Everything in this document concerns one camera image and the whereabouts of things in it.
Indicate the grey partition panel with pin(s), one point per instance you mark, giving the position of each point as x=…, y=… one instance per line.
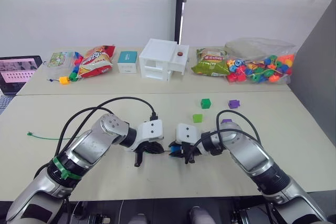
x=320, y=77

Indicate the light green block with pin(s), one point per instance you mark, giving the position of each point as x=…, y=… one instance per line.
x=197, y=118

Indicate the green band on arm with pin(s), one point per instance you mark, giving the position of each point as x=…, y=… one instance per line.
x=61, y=169

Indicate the large clear bag of beads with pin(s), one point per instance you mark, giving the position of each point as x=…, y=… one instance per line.
x=262, y=69

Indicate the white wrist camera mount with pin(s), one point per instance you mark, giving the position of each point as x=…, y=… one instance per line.
x=151, y=130
x=187, y=133

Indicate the purple block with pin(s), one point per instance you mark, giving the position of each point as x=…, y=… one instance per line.
x=227, y=121
x=233, y=104

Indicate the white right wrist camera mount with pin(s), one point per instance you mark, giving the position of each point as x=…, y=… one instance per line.
x=187, y=133

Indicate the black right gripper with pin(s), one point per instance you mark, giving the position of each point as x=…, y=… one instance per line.
x=189, y=150

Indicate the yellow block on blue lace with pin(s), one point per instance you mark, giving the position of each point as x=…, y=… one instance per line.
x=63, y=80

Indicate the small clear bag of blocks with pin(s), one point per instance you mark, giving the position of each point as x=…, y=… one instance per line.
x=61, y=60

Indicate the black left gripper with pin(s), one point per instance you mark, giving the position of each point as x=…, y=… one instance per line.
x=139, y=158

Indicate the grey keyboard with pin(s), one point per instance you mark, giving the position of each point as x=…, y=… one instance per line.
x=4, y=103

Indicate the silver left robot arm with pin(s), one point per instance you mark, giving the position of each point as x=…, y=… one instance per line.
x=86, y=148

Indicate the white miniature drawer cabinet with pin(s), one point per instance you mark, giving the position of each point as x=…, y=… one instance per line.
x=157, y=51

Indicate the dark green cube block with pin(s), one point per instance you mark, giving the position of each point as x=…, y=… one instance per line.
x=205, y=104

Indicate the green snack bag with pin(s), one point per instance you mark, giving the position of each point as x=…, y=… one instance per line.
x=210, y=66

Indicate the red yellow chips bag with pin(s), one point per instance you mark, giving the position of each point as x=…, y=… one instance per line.
x=94, y=61

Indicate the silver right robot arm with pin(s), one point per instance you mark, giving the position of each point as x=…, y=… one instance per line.
x=249, y=153

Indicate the red round button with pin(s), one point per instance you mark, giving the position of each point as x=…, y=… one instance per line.
x=180, y=54

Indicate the open laptop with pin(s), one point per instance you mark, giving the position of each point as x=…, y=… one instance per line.
x=18, y=73

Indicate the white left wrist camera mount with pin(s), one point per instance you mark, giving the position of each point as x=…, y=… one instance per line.
x=151, y=130

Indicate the teal and white box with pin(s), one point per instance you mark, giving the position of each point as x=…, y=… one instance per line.
x=127, y=62

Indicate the black vertical post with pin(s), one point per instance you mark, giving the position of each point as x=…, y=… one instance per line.
x=181, y=11

